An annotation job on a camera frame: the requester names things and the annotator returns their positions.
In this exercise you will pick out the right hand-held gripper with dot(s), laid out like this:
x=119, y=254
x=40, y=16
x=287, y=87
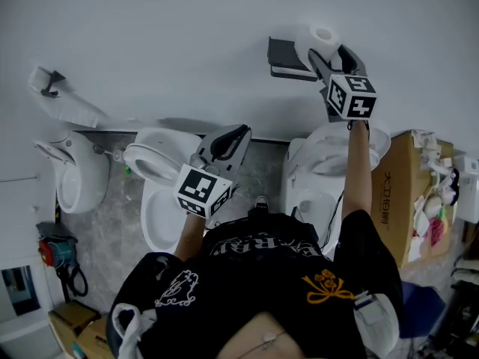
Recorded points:
x=351, y=97

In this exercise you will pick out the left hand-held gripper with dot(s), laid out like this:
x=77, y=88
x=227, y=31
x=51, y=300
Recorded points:
x=200, y=189

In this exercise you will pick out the white toilet paper roll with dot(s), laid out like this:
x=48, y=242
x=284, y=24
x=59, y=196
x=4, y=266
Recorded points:
x=318, y=39

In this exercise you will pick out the dark grey paper roll holder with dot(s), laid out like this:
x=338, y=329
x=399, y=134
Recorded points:
x=284, y=56

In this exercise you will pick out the person's left forearm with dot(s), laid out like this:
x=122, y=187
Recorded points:
x=189, y=234

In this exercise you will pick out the person's right forearm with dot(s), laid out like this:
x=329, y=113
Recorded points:
x=355, y=170

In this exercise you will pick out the white toilet with open seat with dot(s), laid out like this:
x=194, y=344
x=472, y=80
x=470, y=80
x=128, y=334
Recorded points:
x=161, y=200

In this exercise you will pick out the large white toilet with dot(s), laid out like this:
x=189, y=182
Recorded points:
x=314, y=178

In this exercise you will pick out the small white toilet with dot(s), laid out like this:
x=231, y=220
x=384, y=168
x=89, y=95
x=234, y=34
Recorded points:
x=76, y=174

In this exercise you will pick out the person's shoe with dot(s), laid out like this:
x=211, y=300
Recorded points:
x=260, y=202

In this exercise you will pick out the person's black printed shirt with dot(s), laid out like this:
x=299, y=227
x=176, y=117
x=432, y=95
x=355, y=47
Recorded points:
x=269, y=275

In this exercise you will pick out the large brown cardboard box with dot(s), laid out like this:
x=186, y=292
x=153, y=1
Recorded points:
x=400, y=200

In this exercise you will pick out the clutter of small white items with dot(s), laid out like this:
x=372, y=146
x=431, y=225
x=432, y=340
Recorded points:
x=434, y=196

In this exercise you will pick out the red and teal power tool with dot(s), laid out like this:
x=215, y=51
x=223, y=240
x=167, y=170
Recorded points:
x=56, y=251

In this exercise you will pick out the white pouch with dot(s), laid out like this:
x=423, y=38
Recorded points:
x=376, y=314

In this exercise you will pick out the brown cardboard box with label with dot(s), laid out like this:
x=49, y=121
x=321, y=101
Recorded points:
x=93, y=340

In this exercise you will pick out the small brown cardboard box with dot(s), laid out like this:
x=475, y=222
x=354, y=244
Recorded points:
x=71, y=322

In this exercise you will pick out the blue chair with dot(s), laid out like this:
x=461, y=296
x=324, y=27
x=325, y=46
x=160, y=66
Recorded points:
x=423, y=310

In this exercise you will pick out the white cabinet with glass panel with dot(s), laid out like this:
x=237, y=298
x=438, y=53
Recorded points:
x=18, y=301

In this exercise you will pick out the white wall box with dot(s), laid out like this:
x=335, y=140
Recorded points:
x=467, y=189

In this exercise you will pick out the black wall paper holder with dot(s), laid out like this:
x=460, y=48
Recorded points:
x=50, y=83

